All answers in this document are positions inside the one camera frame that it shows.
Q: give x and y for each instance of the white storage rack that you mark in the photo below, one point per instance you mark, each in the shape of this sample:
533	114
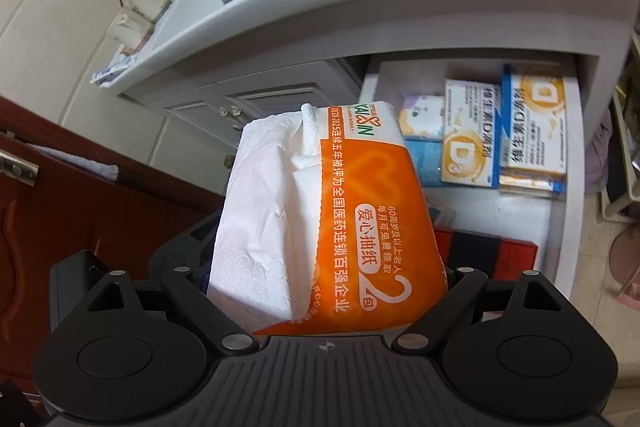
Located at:
622	147

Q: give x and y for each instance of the red wooden door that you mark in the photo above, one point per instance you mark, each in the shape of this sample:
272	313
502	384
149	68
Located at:
75	217

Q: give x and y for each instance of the navy flat case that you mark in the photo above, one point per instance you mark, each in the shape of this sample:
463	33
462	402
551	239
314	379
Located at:
472	249

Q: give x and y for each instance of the toothpaste tube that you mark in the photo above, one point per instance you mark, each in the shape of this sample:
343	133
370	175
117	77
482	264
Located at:
112	71

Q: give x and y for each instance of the grey drawer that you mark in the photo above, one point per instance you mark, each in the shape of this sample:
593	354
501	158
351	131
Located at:
572	157

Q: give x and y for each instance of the blue yellow medicine box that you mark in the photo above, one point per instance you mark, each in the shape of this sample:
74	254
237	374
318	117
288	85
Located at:
535	127

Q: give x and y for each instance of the wide grey cabinet door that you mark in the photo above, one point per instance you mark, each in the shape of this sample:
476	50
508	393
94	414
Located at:
285	99

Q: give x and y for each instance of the light blue packet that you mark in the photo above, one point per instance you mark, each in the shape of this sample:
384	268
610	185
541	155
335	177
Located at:
425	162

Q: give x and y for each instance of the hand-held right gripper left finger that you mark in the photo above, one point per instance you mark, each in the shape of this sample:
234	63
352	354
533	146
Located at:
192	284

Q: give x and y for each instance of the purple patterned tissue packet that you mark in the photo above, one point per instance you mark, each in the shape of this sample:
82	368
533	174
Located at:
424	114

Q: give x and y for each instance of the grey vanity cabinet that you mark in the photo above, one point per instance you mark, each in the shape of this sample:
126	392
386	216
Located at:
210	107

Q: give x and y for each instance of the pink plastic basin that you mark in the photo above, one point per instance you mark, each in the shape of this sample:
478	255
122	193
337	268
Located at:
627	264

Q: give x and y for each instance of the white yellow medicine box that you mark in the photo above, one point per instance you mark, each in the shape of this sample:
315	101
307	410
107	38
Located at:
470	132

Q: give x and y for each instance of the orange tissue pack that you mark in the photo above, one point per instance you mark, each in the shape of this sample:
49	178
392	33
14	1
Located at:
360	227

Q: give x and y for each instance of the pale hanging towel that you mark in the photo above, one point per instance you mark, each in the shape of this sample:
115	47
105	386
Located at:
80	162

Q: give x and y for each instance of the red flat box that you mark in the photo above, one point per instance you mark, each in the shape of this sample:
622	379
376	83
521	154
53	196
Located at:
517	254

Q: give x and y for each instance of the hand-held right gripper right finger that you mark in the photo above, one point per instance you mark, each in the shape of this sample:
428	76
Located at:
467	281

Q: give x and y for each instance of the metal door latch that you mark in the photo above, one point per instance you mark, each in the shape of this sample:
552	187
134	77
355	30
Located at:
17	167

